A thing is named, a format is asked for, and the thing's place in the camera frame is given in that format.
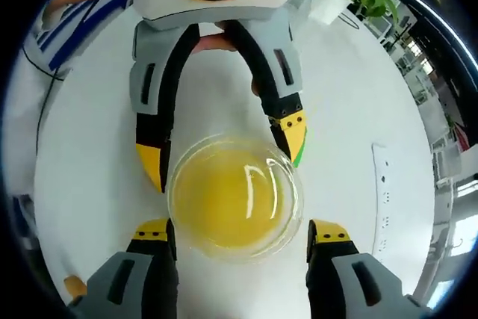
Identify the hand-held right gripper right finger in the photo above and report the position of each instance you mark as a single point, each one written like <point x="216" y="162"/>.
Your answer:
<point x="328" y="259"/>

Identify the wooden bottle cap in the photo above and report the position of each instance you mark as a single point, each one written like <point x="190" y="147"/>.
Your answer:
<point x="74" y="286"/>

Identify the white plant pot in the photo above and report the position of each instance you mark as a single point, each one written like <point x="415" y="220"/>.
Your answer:
<point x="326" y="7"/>

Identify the person's left hand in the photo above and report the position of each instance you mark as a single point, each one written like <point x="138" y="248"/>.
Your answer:
<point x="216" y="43"/>

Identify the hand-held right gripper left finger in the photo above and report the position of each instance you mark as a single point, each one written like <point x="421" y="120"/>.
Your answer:
<point x="153" y="259"/>

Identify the white blue striped clothing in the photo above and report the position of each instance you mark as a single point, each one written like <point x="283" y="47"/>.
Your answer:
<point x="71" y="35"/>

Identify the clear glass Petri dish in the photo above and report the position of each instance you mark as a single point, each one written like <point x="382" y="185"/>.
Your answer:
<point x="224" y="199"/>

